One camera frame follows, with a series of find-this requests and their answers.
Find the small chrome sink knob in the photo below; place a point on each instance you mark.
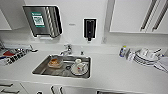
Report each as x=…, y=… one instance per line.
x=81, y=52

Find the chrome faucet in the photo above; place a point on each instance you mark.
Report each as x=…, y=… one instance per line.
x=66, y=50

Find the black soap dispenser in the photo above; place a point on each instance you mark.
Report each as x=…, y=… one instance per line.
x=89, y=29

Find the blue dish soap bottle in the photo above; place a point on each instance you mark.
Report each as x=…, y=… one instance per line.
x=123, y=51

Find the white container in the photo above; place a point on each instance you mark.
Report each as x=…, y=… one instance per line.
x=130, y=55

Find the steel sink basin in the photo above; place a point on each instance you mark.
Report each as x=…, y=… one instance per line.
x=41, y=68

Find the grey paper towel dispenser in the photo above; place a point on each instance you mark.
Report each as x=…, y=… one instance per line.
x=41, y=21

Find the black utensil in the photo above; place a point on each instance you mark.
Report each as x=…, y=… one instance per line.
x=33, y=48

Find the white two-door sink cabinet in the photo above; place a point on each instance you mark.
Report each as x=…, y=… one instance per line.
x=40, y=89

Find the stack of white dishes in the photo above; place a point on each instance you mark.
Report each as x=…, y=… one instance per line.
x=146, y=56

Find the white cloth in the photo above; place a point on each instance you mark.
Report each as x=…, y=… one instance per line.
x=162, y=65

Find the white drawer stack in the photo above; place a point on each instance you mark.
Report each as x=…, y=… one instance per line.
x=10, y=88

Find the white wall outlet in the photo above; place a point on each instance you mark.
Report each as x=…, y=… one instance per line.
x=104, y=39

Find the small wall label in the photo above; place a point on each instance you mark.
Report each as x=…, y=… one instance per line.
x=71, y=24

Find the white wall cabinet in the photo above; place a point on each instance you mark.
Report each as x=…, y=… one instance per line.
x=4, y=20
x=133, y=16

